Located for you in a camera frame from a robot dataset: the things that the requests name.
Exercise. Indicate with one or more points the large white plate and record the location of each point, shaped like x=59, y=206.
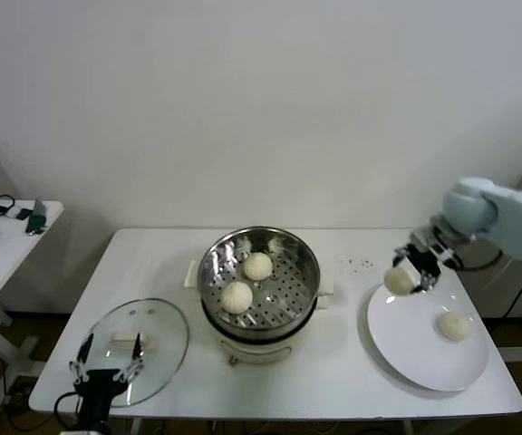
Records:
x=406, y=353

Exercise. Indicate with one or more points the small white side table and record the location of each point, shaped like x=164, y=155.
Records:
x=12, y=254

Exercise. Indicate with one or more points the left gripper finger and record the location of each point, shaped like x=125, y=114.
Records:
x=86, y=349
x=137, y=351

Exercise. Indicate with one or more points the small white adapter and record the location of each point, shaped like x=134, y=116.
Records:
x=14, y=213

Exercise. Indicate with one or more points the white steamed baozi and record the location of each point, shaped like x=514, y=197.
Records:
x=399, y=281
x=257, y=266
x=237, y=296
x=456, y=326

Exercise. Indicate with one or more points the cream electric pot base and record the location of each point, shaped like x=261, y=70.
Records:
x=261, y=351

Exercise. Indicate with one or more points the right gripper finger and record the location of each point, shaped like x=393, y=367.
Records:
x=429, y=280
x=399, y=254

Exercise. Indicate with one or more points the small black device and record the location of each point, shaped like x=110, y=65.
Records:
x=25, y=214

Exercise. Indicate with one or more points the green handheld tool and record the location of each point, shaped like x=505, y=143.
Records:
x=36, y=224

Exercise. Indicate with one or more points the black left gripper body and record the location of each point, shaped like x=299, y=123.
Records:
x=95, y=399

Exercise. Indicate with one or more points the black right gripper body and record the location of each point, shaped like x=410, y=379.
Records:
x=424, y=259

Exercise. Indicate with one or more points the stainless steel steamer basket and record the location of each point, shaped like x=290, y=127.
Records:
x=215, y=267

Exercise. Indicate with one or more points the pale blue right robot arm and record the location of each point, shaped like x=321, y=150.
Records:
x=515, y=217

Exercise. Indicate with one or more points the round glass pot lid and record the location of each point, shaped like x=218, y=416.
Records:
x=161, y=344

